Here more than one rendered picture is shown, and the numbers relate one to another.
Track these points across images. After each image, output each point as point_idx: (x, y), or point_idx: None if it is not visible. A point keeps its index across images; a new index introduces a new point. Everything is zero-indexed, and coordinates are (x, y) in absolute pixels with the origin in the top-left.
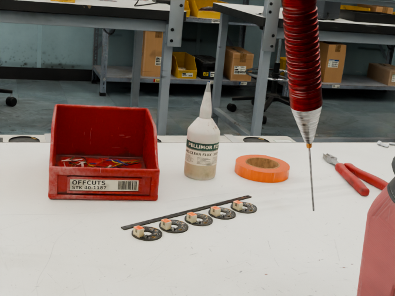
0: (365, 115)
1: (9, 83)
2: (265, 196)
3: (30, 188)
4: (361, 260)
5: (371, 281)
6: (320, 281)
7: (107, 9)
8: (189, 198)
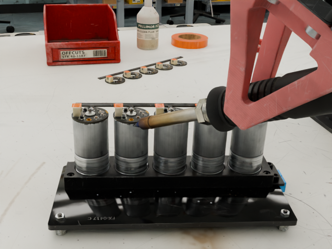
0: (265, 22)
1: (7, 17)
2: (192, 56)
3: (34, 61)
4: (230, 1)
5: (236, 12)
6: None
7: None
8: (142, 60)
